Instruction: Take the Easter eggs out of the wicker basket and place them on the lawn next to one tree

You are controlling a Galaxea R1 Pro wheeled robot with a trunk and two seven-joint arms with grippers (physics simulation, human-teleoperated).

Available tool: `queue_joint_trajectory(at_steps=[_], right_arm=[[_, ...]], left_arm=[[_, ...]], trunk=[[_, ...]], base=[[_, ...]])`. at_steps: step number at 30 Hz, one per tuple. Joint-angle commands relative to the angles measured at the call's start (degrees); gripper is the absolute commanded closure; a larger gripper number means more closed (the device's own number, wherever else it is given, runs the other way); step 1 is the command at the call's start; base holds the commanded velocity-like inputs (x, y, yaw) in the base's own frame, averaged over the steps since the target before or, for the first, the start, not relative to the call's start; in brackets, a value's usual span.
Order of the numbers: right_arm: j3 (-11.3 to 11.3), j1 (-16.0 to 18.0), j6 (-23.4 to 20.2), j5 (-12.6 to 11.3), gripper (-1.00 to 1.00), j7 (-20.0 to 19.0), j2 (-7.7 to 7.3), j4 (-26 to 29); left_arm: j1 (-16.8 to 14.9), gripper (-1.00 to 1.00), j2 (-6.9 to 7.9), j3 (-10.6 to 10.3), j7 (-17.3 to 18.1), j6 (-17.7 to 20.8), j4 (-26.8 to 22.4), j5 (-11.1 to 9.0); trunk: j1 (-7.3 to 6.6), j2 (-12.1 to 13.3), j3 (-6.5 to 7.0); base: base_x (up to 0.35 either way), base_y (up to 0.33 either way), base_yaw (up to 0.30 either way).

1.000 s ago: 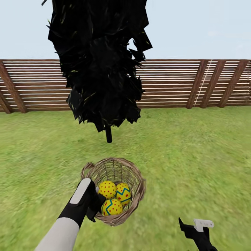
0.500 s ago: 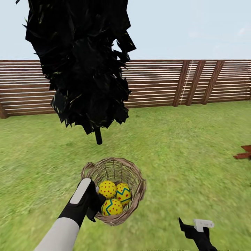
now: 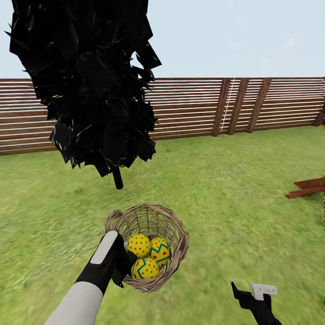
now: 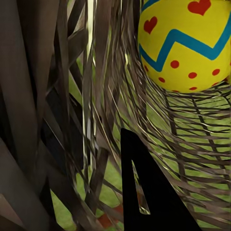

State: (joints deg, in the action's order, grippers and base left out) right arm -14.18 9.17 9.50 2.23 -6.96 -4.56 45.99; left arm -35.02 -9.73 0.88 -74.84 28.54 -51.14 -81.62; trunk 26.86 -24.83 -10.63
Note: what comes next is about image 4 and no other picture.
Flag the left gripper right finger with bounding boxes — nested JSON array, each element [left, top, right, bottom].
[[120, 128, 202, 231]]

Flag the wicker basket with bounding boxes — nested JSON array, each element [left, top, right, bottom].
[[0, 0, 231, 231]]

